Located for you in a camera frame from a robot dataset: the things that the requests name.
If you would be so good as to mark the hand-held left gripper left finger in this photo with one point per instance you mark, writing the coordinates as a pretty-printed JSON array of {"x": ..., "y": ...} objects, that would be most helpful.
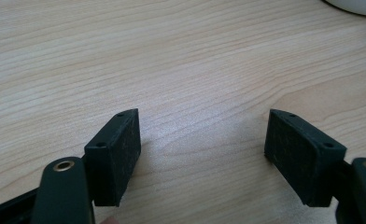
[{"x": 115, "y": 155}]

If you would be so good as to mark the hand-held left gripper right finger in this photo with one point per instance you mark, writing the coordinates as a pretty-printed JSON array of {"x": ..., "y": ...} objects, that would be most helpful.
[{"x": 296, "y": 155}]

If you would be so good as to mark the white round object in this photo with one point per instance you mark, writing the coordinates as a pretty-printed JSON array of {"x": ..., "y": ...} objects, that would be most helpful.
[{"x": 358, "y": 5}]

